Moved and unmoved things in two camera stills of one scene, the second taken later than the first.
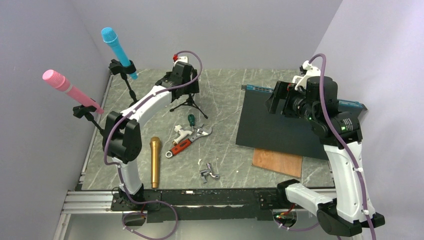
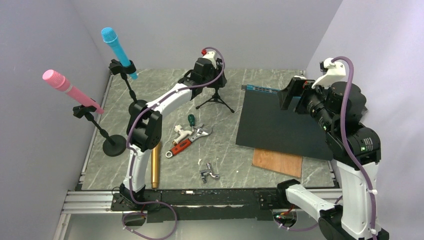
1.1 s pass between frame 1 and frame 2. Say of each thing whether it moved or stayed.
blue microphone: stayed
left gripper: moved
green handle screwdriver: stayed
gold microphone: stayed
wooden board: stayed
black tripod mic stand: moved
